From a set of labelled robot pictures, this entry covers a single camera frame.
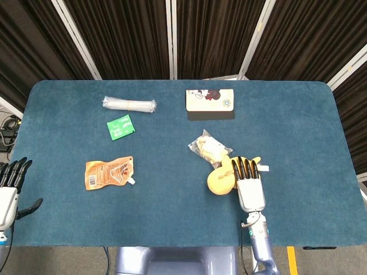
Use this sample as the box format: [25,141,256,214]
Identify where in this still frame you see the yellow plush duck toy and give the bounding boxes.
[206,155,270,196]

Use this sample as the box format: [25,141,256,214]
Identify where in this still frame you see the black floor cables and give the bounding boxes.
[0,113,22,152]

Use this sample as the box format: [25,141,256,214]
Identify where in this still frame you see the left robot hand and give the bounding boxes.
[0,156,44,231]

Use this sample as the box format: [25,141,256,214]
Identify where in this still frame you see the orange spout pouch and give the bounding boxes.
[85,155,136,191]

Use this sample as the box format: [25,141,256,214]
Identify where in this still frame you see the bundle of clear plastic straws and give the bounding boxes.
[102,96,158,113]

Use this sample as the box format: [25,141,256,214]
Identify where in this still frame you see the grey-blue robot torso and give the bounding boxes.
[114,246,240,275]

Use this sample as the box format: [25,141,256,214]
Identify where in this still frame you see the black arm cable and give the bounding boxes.
[240,222,249,275]

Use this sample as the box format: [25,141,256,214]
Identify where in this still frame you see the clear bag of snacks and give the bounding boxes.
[188,128,233,170]

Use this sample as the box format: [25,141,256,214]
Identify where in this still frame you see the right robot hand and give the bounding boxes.
[231,156,266,213]

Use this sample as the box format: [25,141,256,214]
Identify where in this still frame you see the dark brown pleated curtain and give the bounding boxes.
[334,61,367,175]
[246,0,367,84]
[0,0,95,112]
[64,0,170,80]
[176,0,266,80]

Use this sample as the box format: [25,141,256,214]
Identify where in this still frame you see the blue cable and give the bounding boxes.
[103,246,112,275]

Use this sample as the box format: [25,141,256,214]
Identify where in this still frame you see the white partition frame post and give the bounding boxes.
[165,0,178,80]
[327,42,367,89]
[0,96,24,119]
[50,0,103,80]
[238,0,276,80]

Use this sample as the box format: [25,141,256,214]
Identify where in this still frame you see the green sachet packet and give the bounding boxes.
[106,113,136,142]

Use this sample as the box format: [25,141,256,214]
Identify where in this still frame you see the cartoon print wallet case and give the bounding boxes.
[185,89,236,121]

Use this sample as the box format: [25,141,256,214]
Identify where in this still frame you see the yellow floor tape strip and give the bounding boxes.
[287,246,298,275]

